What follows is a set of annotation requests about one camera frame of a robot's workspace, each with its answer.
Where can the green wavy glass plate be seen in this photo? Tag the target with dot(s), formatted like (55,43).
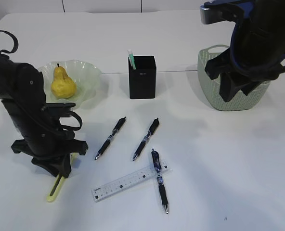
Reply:
(85,75)

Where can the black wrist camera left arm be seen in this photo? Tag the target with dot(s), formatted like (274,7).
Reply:
(58,110)

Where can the yellow pear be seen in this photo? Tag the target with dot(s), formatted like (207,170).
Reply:
(62,87)

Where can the black pen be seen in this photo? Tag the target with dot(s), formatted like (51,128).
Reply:
(107,142)
(160,181)
(146,138)

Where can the green woven plastic basket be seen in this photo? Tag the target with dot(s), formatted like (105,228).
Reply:
(211,88)

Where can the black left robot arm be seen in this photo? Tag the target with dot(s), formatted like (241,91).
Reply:
(48,129)

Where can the clear plastic ruler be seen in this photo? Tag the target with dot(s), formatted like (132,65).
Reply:
(109,189)

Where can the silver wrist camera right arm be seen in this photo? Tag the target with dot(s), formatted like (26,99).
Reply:
(214,11)

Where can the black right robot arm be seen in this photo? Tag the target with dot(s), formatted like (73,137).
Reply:
(257,47)

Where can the yellow utility knife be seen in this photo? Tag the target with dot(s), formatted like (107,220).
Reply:
(56,188)

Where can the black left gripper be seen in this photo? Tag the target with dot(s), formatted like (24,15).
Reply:
(42,153)

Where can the black pen on ruler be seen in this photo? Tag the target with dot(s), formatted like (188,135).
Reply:
(160,181)

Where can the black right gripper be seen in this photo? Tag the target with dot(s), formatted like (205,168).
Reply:
(233,74)

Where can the black square pen holder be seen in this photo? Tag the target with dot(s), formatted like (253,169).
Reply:
(142,80)

